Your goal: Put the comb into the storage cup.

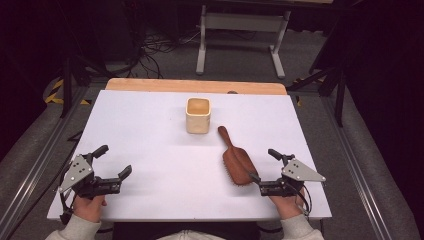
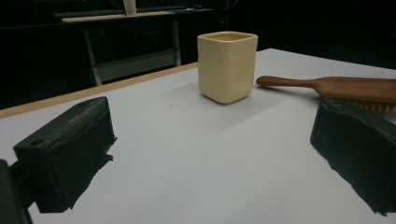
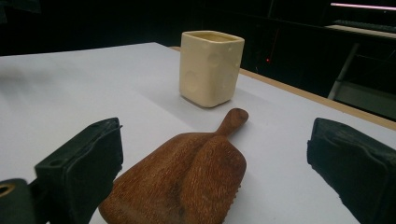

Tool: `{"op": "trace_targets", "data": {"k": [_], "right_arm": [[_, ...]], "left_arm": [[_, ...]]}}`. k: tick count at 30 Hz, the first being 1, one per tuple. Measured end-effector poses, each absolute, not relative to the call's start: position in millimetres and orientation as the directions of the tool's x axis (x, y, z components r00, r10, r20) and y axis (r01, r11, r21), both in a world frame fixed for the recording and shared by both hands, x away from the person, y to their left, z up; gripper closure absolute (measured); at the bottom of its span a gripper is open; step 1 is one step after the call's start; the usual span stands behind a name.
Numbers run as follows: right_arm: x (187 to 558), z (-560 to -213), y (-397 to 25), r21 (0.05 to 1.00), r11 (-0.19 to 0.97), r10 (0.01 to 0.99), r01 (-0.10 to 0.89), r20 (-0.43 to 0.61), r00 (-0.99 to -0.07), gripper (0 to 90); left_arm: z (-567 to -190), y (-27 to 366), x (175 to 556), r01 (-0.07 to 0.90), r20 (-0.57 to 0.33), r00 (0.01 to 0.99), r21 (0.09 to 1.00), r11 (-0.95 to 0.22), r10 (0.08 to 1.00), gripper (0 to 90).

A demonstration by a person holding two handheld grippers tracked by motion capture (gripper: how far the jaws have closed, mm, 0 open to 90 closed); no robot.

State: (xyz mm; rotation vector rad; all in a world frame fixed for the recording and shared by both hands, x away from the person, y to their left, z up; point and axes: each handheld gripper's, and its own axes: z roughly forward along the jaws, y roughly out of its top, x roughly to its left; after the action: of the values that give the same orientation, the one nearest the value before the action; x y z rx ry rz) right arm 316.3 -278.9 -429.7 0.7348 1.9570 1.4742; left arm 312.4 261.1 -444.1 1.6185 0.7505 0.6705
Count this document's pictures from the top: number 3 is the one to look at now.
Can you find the cream square ceramic cup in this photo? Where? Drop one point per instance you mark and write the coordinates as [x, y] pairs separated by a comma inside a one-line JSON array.
[[208, 68]]

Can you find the desk with metal legs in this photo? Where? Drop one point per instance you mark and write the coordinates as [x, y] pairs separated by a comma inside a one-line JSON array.
[[364, 32]]

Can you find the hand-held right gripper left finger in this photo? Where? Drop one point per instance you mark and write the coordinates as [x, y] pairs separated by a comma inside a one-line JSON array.
[[84, 168]]

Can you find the wooden hairbrush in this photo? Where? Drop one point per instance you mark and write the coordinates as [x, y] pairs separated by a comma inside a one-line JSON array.
[[193, 180]]

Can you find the dark keyboard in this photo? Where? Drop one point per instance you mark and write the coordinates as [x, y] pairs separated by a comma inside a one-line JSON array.
[[364, 25]]

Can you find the pink light strip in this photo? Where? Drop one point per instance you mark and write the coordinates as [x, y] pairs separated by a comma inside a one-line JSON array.
[[361, 6]]

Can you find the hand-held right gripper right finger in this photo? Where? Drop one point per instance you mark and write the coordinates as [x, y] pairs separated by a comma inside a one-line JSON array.
[[358, 165]]

